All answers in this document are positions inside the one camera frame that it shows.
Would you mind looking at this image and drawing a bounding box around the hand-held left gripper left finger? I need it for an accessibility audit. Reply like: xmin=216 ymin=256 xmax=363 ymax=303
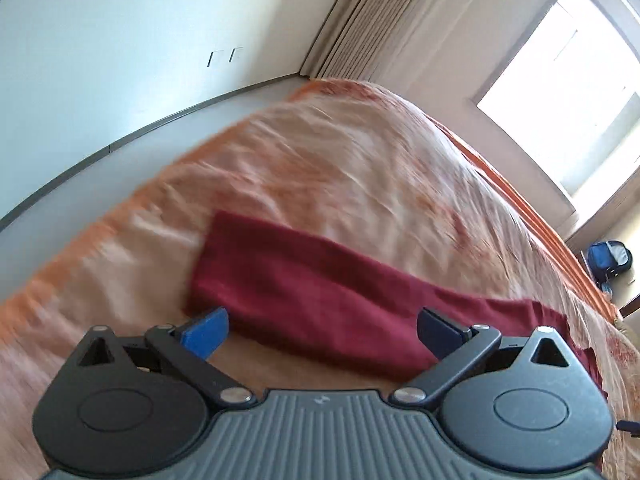
xmin=75 ymin=307 xmax=256 ymax=409

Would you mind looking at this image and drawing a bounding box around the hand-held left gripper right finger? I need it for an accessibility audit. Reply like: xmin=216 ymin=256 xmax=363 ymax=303
xmin=391 ymin=308 xmax=571 ymax=406

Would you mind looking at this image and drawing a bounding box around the maroon garment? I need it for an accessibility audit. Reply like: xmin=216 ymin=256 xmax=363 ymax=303
xmin=184 ymin=210 xmax=608 ymax=402

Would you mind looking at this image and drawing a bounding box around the blue backpack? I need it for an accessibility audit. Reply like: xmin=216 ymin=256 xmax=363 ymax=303
xmin=585 ymin=241 xmax=632 ymax=281

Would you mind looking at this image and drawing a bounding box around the orange floral bedspread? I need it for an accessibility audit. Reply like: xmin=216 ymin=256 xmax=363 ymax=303
xmin=0 ymin=77 xmax=640 ymax=480

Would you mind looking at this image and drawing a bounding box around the bright window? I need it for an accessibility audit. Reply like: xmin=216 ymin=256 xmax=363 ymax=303
xmin=470 ymin=0 xmax=640 ymax=207

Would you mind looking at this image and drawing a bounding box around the beige curtain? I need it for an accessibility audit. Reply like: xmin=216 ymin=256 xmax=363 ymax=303
xmin=299 ymin=0 xmax=482 ymax=84

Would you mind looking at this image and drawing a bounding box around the grey wall skirting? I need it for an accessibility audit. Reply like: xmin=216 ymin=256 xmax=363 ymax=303
xmin=0 ymin=73 xmax=302 ymax=232

